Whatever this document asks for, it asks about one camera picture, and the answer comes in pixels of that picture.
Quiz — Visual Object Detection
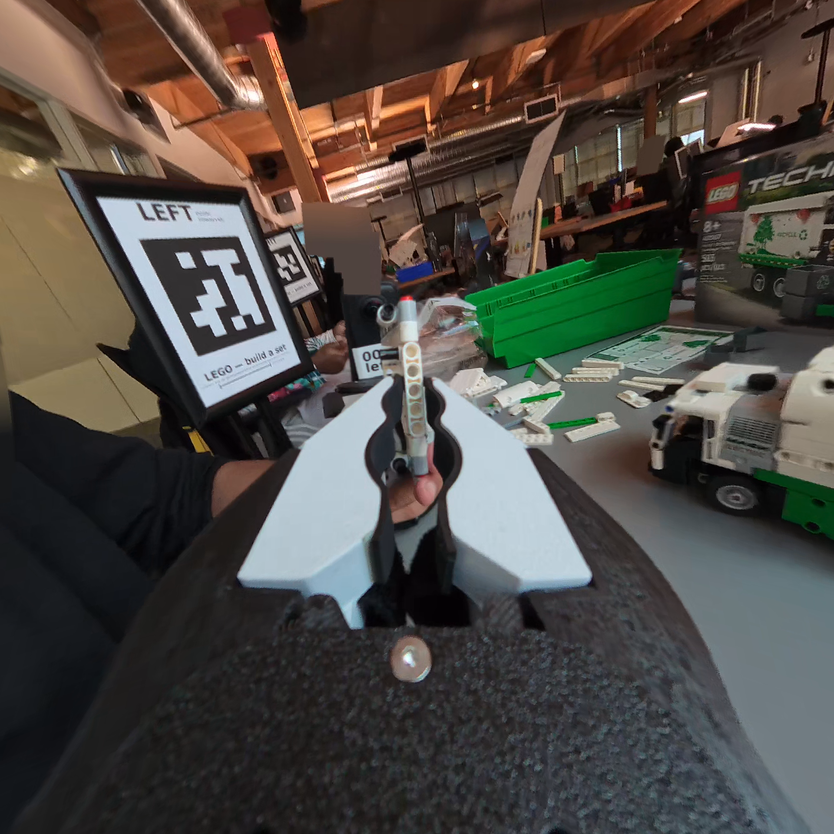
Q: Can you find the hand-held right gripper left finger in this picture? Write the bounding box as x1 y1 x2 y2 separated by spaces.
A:
236 377 401 631

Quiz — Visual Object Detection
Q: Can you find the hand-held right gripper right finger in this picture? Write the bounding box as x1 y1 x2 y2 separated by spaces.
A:
425 377 594 594

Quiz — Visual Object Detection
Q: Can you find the grey lego beam assembly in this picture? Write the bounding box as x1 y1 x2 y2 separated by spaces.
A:
375 293 437 488

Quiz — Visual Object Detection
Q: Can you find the person's left forearm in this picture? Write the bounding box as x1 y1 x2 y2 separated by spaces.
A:
0 390 297 579

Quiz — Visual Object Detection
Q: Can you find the pile of white lego pieces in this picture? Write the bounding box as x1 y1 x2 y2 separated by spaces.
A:
448 355 686 449

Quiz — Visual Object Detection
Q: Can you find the white and green lego truck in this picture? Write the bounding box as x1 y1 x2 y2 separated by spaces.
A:
647 345 834 536

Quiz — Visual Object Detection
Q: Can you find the grey lego piece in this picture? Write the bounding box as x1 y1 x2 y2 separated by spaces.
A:
705 324 771 357

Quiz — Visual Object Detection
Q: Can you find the lego set box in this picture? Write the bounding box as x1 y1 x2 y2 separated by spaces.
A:
689 151 834 328

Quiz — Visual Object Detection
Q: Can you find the person's left hand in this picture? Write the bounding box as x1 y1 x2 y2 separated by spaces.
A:
390 468 445 525

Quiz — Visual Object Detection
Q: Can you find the clear plastic bag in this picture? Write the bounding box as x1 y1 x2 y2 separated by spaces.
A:
383 295 491 382

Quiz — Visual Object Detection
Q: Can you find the green plastic bin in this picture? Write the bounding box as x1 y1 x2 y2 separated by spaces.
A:
464 248 683 370

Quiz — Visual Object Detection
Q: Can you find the green printed sticker sheet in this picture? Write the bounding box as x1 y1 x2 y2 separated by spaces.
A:
595 324 736 367

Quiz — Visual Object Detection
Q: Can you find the white standing banner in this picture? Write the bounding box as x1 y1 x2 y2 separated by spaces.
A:
503 109 568 280

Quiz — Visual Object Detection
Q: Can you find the silver ventilation duct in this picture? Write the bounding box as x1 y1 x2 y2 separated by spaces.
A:
133 0 265 113

